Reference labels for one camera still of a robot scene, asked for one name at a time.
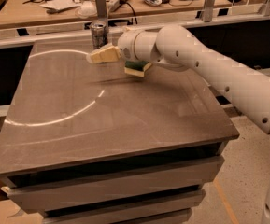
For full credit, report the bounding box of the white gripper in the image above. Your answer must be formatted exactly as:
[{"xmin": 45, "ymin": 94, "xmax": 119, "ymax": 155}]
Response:
[{"xmin": 86, "ymin": 30, "xmax": 161, "ymax": 63}]

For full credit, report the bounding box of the silver redbull can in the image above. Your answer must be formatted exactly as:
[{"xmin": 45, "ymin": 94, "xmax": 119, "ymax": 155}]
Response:
[{"xmin": 90, "ymin": 21, "xmax": 108, "ymax": 49}]

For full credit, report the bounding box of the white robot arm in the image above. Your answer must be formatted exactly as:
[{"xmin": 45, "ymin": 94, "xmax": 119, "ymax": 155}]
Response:
[{"xmin": 87, "ymin": 25, "xmax": 270, "ymax": 136}]

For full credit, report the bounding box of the green yellow sponge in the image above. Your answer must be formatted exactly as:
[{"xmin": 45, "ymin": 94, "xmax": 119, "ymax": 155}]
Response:
[{"xmin": 124, "ymin": 61, "xmax": 152, "ymax": 77}]

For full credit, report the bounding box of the white paper sheet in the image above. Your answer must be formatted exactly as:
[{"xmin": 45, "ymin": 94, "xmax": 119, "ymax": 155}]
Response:
[{"xmin": 41, "ymin": 0, "xmax": 81, "ymax": 10}]

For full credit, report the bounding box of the wooden workbench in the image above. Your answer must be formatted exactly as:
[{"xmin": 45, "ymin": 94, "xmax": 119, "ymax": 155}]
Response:
[{"xmin": 0, "ymin": 0, "xmax": 235, "ymax": 31}]

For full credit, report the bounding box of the grey table drawer cabinet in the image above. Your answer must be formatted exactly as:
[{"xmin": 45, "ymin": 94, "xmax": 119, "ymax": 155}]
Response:
[{"xmin": 0, "ymin": 142, "xmax": 229, "ymax": 224}]

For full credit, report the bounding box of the metal frame rail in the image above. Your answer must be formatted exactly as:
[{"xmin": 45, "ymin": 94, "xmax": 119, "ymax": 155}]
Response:
[{"xmin": 0, "ymin": 0, "xmax": 270, "ymax": 48}]

